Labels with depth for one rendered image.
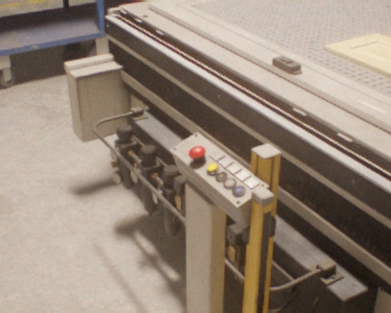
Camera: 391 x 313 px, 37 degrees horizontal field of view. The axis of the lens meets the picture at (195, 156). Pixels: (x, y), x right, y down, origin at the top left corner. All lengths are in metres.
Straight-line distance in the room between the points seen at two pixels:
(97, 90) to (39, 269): 0.81
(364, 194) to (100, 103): 1.47
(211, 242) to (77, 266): 1.15
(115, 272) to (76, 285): 0.16
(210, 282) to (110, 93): 1.39
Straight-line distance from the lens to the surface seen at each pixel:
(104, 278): 2.39
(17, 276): 2.48
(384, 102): 1.78
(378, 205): 1.52
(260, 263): 1.28
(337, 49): 2.11
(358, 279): 1.66
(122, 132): 2.35
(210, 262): 1.44
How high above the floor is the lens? 1.59
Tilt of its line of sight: 30 degrees down
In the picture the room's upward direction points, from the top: straight up
